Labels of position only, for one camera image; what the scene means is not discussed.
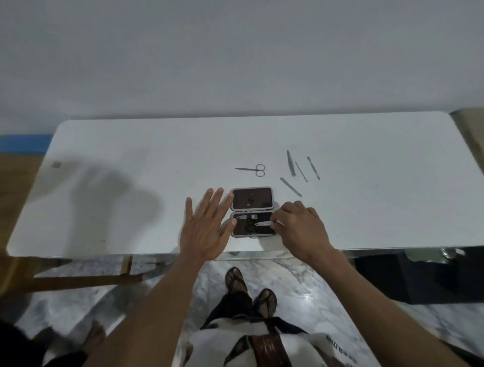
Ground person's right black sandal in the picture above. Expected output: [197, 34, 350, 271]
[253, 288, 278, 319]

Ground person's left black sandal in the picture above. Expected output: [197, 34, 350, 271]
[225, 267, 249, 295]

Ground person's black sandal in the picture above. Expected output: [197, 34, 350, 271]
[225, 267, 249, 295]
[253, 288, 278, 319]

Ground flat silver manicure tool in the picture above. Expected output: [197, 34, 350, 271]
[280, 177, 303, 198]

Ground blue skirting strip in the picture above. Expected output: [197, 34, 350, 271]
[0, 134, 53, 155]

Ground grey manicure case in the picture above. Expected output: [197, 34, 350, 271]
[229, 186, 277, 238]

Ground person's white shirt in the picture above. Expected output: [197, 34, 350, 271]
[185, 317, 365, 367]

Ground brown leather strap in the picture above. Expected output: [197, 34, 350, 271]
[248, 333, 289, 367]

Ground wooden table beam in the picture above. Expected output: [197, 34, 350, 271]
[21, 255, 145, 293]

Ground person's right forearm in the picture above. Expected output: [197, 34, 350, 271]
[313, 247, 461, 367]

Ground small silver scissors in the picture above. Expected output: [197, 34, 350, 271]
[235, 164, 265, 177]

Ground person's left forearm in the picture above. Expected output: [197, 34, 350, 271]
[82, 253, 213, 367]

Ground person's right hand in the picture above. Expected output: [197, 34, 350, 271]
[270, 201, 336, 265]

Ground chrome table bracket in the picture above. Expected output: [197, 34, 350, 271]
[404, 247, 467, 264]

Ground person's left hand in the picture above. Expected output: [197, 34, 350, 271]
[179, 188, 237, 262]

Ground person's black trousers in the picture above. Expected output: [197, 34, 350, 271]
[200, 290, 308, 335]

